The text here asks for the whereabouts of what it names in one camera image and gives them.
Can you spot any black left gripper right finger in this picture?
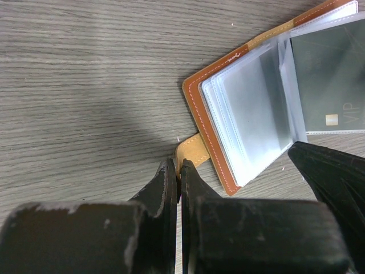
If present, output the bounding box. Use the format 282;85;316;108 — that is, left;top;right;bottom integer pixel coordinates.
181;160;351;273

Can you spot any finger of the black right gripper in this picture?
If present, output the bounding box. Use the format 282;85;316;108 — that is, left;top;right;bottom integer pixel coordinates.
287;142;364;273

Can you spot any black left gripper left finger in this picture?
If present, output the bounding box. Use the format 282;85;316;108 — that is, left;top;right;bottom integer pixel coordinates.
1;159;177;273

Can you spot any brown leather card holder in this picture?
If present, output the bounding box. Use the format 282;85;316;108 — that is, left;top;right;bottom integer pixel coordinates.
176;1;364;195

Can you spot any black VIP card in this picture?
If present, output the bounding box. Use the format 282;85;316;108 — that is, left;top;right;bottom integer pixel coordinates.
291;19;364;132

